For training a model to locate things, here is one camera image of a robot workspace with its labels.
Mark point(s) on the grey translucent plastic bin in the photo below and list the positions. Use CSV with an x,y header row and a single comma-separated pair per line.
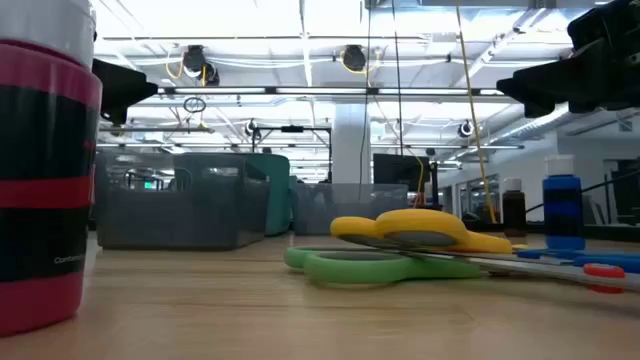
x,y
340,210
175,220

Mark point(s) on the black computer monitor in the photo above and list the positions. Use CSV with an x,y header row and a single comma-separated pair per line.
x,y
400,172

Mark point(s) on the pink paint bottle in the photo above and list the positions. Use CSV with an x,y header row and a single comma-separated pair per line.
x,y
45,150

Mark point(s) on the teal plastic bin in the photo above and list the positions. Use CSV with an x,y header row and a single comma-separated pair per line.
x,y
277,200

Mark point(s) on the black background gantry frame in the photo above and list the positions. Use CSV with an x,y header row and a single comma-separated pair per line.
x,y
292,129

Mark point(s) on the brown paint bottle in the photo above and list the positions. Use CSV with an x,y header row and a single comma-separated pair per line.
x,y
514,210

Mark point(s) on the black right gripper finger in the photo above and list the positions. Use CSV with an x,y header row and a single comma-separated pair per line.
x,y
540,85

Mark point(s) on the white building column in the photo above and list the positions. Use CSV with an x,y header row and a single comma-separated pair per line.
x,y
350,145

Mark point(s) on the blue paint bottle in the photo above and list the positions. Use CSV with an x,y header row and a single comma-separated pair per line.
x,y
564,210

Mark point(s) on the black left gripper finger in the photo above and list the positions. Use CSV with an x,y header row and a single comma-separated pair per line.
x,y
122,90

